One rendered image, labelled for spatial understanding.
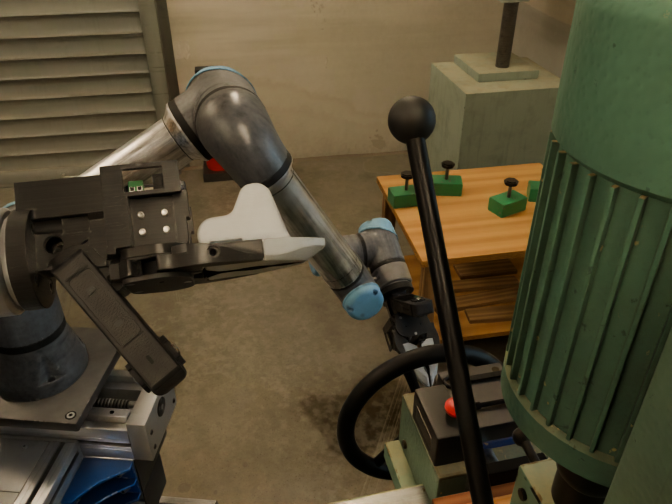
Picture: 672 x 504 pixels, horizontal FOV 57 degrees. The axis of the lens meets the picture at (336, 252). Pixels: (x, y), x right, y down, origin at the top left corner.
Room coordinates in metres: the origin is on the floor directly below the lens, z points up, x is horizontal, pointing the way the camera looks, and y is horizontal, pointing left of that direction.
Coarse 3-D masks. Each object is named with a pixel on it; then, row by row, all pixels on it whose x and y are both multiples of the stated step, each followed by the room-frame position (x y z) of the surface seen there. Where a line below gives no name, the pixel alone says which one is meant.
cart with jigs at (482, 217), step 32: (448, 160) 1.98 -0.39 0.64; (384, 192) 1.96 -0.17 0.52; (448, 192) 1.92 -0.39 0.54; (480, 192) 1.95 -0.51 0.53; (512, 192) 1.86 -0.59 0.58; (416, 224) 1.73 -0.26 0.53; (448, 224) 1.73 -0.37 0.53; (480, 224) 1.73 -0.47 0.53; (512, 224) 1.73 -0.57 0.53; (416, 256) 1.57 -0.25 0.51; (448, 256) 1.55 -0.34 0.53; (480, 256) 1.55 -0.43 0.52; (512, 256) 1.57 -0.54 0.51; (416, 288) 1.85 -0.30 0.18; (480, 288) 1.84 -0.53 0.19; (512, 288) 1.83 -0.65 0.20; (480, 320) 1.65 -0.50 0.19
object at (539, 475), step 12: (528, 468) 0.38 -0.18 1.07; (540, 468) 0.38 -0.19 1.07; (552, 468) 0.38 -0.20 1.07; (516, 480) 0.38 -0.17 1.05; (528, 480) 0.37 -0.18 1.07; (540, 480) 0.36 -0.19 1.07; (552, 480) 0.36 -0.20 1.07; (516, 492) 0.38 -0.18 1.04; (528, 492) 0.36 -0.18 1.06; (540, 492) 0.35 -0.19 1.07
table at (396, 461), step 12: (396, 444) 0.57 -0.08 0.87; (384, 456) 0.57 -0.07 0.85; (396, 456) 0.55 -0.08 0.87; (396, 468) 0.53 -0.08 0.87; (408, 468) 0.53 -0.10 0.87; (396, 480) 0.52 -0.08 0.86; (408, 480) 0.51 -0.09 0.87; (384, 492) 0.47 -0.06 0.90; (396, 492) 0.47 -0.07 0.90; (408, 492) 0.47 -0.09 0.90; (420, 492) 0.47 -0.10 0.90
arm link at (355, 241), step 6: (354, 234) 1.10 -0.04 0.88; (360, 234) 1.09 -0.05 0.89; (348, 240) 1.07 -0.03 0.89; (354, 240) 1.07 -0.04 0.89; (360, 240) 1.07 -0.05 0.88; (354, 246) 1.06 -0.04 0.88; (360, 246) 1.06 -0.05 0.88; (354, 252) 1.04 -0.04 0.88; (360, 252) 1.05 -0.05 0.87; (366, 252) 1.06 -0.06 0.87; (360, 258) 1.05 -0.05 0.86; (366, 258) 1.05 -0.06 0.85; (366, 264) 1.05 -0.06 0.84; (312, 270) 1.04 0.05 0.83
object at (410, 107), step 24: (408, 96) 0.43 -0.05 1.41; (408, 120) 0.41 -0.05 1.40; (432, 120) 0.42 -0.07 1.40; (408, 144) 0.41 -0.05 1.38; (432, 192) 0.39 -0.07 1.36; (432, 216) 0.38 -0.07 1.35; (432, 240) 0.36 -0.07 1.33; (432, 264) 0.35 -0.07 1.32; (456, 312) 0.33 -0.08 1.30; (456, 336) 0.32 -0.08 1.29; (456, 360) 0.31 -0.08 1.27; (456, 384) 0.30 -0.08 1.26; (456, 408) 0.29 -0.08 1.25; (480, 432) 0.28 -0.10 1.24; (480, 456) 0.27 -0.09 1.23; (480, 480) 0.26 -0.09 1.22
